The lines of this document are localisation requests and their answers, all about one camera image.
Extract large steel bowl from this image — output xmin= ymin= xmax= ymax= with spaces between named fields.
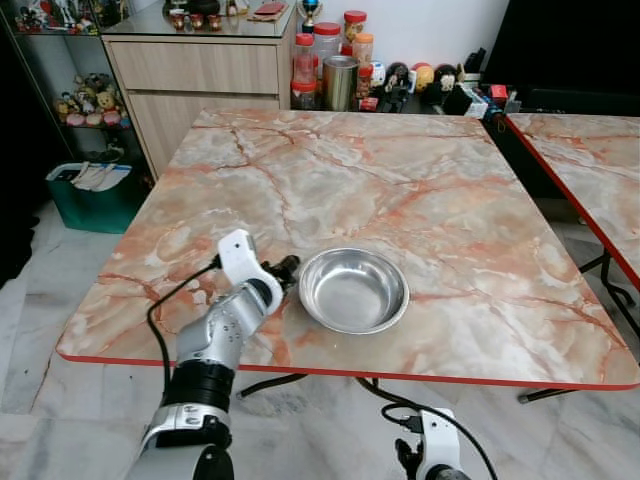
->
xmin=298 ymin=248 xmax=411 ymax=335

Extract marble folding table red edge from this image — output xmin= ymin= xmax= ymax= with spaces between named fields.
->
xmin=503 ymin=113 xmax=640 ymax=337
xmin=57 ymin=108 xmax=640 ymax=403

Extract small red-lid jar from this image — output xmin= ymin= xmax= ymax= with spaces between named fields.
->
xmin=292 ymin=80 xmax=318 ymax=110
xmin=360 ymin=64 xmax=386 ymax=99

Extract steel tumbler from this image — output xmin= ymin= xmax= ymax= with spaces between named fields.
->
xmin=322 ymin=55 xmax=359 ymax=112

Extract teal plastic bin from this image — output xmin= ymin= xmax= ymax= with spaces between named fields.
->
xmin=46 ymin=162 xmax=143 ymax=234

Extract pink red-capped bottle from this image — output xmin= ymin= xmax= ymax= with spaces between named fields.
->
xmin=293 ymin=33 xmax=317 ymax=86

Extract white papers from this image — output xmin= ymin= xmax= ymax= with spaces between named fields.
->
xmin=70 ymin=160 xmax=131 ymax=192

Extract black mouse figurine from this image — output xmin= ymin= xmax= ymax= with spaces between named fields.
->
xmin=435 ymin=63 xmax=461 ymax=96
xmin=385 ymin=62 xmax=411 ymax=96

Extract wooden drawer cabinet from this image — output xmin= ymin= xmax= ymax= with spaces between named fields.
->
xmin=100 ymin=5 xmax=301 ymax=181

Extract large clear red-lid jar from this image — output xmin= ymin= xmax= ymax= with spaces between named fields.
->
xmin=313 ymin=22 xmax=343 ymax=63

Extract yellow figurine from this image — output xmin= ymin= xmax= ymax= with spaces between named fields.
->
xmin=413 ymin=62 xmax=436 ymax=93

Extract white electronic box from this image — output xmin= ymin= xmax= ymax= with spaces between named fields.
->
xmin=455 ymin=83 xmax=491 ymax=118

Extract small plush toy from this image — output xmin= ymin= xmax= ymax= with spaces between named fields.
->
xmin=55 ymin=88 xmax=89 ymax=127
xmin=90 ymin=73 xmax=128 ymax=129

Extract gold trophy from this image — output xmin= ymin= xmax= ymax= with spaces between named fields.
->
xmin=300 ymin=0 xmax=323 ymax=31

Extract red wallet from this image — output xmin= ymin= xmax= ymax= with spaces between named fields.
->
xmin=250 ymin=2 xmax=291 ymax=21

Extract small black device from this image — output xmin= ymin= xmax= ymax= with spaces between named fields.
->
xmin=465 ymin=48 xmax=489 ymax=74

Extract glass display shelf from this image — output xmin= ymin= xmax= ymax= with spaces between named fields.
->
xmin=0 ymin=0 xmax=133 ymax=201

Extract black television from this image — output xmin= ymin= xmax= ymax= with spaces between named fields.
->
xmin=482 ymin=0 xmax=640 ymax=96

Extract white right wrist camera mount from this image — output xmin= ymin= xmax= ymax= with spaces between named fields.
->
xmin=418 ymin=407 xmax=461 ymax=480

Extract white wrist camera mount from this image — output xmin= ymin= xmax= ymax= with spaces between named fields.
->
xmin=217 ymin=229 xmax=284 ymax=306
xmin=418 ymin=407 xmax=461 ymax=480

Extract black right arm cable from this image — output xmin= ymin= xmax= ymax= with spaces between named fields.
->
xmin=380 ymin=402 xmax=498 ymax=480

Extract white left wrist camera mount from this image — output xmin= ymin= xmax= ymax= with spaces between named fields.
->
xmin=217 ymin=229 xmax=284 ymax=306

